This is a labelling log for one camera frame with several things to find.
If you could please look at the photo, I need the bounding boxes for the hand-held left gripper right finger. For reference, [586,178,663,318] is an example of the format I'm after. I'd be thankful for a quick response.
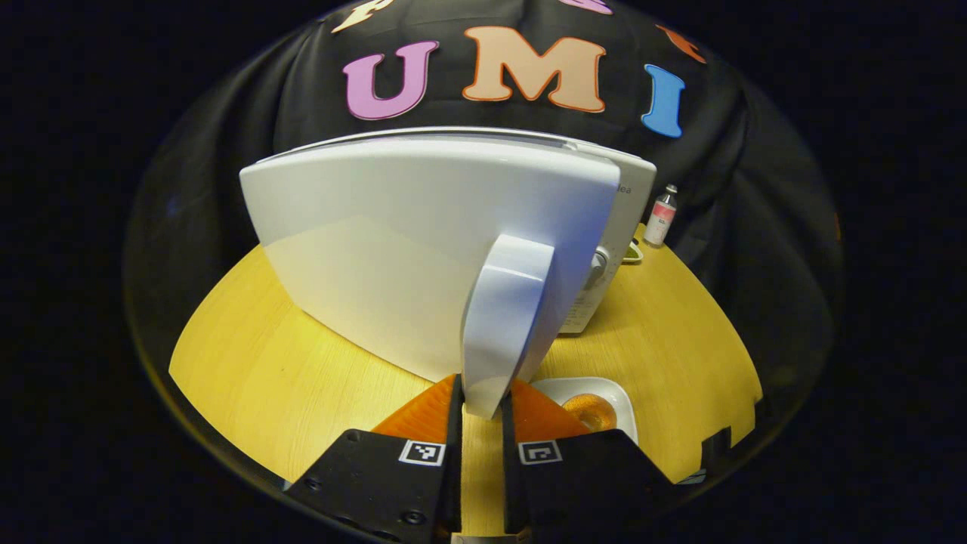
[500,378,673,533]

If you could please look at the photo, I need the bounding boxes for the white microwave oven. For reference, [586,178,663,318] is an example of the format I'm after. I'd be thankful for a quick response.
[239,126,658,420]

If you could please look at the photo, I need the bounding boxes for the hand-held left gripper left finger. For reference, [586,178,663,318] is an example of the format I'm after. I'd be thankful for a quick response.
[283,374,463,543]

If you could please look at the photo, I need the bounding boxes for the small clear bottle pink label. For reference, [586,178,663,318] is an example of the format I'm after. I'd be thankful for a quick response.
[643,184,678,247]

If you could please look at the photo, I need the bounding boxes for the white rectangular plate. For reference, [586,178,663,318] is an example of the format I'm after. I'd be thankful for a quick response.
[531,376,639,445]

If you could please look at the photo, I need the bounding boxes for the round orange doughnut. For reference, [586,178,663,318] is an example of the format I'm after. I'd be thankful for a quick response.
[562,394,618,433]

